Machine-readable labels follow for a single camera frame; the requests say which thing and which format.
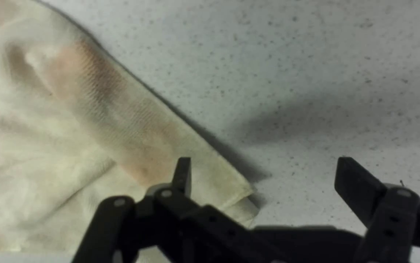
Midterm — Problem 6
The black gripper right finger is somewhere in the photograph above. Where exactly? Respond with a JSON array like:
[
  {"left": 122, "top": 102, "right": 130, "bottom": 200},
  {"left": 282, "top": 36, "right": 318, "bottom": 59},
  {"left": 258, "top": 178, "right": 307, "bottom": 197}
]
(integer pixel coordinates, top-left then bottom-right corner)
[{"left": 334, "top": 156, "right": 420, "bottom": 263}]

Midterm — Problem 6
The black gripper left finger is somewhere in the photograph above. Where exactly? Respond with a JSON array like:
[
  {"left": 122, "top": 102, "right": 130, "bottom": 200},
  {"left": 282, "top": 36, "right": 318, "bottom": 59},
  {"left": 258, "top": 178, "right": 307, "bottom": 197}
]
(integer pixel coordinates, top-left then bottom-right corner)
[{"left": 72, "top": 157, "right": 246, "bottom": 263}]

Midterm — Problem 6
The beige stained cloth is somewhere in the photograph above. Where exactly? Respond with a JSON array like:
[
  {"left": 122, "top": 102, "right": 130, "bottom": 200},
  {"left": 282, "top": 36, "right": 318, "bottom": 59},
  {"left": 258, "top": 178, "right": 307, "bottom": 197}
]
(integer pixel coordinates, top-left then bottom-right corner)
[{"left": 0, "top": 0, "right": 256, "bottom": 252}]

